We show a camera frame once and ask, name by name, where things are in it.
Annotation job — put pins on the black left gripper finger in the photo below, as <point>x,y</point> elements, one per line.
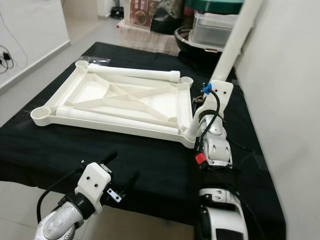
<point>131,182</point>
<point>104,158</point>

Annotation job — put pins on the white plastic table leg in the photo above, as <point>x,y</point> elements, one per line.
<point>240,40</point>
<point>130,71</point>
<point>115,120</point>

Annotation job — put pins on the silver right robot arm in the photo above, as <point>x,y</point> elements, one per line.
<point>215,147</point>

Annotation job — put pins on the white plastic children table top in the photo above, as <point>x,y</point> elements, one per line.
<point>80,90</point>

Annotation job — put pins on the clear tape piece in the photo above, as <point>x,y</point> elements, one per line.
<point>102,60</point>
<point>261,161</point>

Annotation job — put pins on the beige cloth covered bench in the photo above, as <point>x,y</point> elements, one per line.
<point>145,42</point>

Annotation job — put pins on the black round floor device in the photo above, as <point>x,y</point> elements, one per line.
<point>117,12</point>

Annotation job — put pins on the red printed box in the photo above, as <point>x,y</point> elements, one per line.
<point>140,12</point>

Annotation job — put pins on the black bag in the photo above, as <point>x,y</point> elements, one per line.
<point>167,17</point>

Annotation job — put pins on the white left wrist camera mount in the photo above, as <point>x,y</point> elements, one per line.
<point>94,181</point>

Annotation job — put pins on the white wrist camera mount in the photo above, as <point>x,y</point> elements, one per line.
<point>222,92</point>
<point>94,181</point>

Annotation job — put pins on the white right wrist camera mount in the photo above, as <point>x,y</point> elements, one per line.
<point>222,92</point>

